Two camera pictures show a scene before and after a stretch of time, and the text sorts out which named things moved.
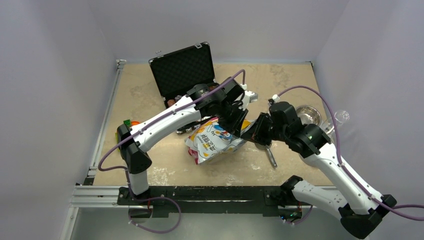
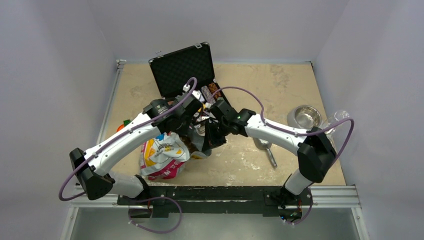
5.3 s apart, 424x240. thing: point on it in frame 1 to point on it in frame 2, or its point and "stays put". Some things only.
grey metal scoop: x=267 y=148 stays put
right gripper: x=255 y=133 to x=211 y=141
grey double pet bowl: x=309 y=114 stays put
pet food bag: x=208 y=140 to x=163 y=156
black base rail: x=166 y=200 stays put
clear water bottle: x=340 y=117 stays put
